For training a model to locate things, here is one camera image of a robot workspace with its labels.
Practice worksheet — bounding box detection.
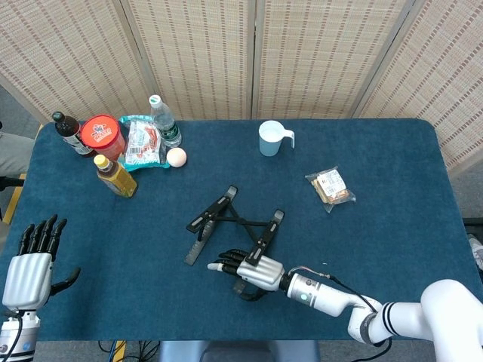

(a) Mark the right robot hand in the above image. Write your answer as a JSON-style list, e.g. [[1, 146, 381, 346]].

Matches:
[[206, 248, 286, 302]]

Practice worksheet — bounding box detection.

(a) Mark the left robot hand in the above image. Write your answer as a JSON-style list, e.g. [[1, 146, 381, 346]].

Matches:
[[2, 213, 82, 311]]

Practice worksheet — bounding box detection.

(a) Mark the black folding laptop stand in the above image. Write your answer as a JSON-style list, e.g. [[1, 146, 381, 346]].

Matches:
[[183, 184, 286, 296]]

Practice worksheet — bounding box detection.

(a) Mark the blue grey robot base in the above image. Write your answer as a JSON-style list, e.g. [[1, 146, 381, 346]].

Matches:
[[157, 340, 321, 362]]

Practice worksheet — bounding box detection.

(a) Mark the blue table cloth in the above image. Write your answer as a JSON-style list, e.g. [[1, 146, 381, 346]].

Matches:
[[0, 118, 477, 342]]

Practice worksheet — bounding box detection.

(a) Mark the clear bag of biscuits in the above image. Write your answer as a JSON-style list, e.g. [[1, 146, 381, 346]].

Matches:
[[304, 165, 357, 214]]

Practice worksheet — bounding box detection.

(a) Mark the grey trousered person's leg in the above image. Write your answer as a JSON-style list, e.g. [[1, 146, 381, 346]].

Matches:
[[0, 131, 35, 177]]

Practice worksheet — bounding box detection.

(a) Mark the yellow tea bottle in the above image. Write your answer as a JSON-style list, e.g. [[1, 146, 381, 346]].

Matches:
[[93, 154, 139, 199]]

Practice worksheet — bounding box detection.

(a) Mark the pale pink ball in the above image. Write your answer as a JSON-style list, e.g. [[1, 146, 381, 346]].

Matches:
[[166, 147, 188, 168]]

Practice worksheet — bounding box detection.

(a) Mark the dark brown drink bottle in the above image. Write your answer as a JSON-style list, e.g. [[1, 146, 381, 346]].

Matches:
[[51, 111, 97, 158]]

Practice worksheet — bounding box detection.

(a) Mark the red lidded plastic tub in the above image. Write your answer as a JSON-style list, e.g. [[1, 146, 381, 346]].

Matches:
[[80, 114, 127, 161]]

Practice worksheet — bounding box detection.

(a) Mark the white teal snack bag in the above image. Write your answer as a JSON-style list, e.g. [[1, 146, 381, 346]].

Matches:
[[118, 115, 171, 173]]

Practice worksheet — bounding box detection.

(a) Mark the clear green-label water bottle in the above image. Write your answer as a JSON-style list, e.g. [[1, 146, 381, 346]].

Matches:
[[148, 94, 183, 149]]

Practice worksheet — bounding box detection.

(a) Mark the white sneaker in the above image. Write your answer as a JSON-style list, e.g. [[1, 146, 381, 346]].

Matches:
[[467, 232, 483, 271]]

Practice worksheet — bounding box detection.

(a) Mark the woven folding screen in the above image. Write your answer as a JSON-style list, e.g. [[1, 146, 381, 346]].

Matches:
[[0, 0, 483, 178]]

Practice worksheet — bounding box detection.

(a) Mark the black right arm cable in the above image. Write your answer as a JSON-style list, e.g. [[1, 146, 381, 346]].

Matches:
[[322, 273, 395, 362]]

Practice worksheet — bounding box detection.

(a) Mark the light blue white-handled mug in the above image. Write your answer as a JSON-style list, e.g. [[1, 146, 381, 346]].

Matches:
[[258, 120, 296, 158]]

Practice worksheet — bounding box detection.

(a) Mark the floor cables bundle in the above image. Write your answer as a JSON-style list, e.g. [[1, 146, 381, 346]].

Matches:
[[97, 340, 159, 362]]

